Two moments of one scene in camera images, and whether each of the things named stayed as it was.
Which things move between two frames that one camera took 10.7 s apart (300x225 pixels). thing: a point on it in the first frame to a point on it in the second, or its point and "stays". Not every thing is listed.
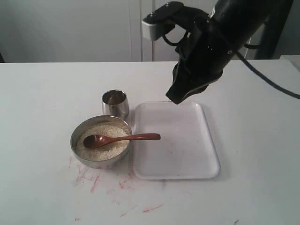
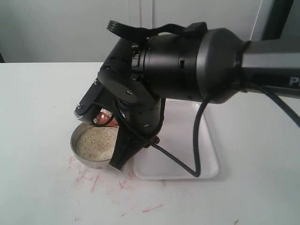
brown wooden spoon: (94, 141) to (103, 117)
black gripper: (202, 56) to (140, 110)
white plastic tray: (185, 150) stays
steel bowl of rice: (106, 154) stays
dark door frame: (270, 42) stays
